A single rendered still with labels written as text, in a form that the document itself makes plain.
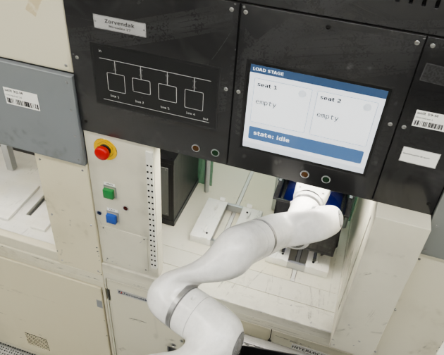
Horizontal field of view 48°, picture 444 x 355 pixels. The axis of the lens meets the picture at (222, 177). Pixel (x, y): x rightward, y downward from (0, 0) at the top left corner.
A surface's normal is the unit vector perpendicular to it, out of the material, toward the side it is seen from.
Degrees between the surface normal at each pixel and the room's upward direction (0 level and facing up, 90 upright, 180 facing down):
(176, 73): 90
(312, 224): 48
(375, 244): 90
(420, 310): 90
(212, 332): 22
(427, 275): 90
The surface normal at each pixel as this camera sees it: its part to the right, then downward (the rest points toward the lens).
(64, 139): -0.30, 0.60
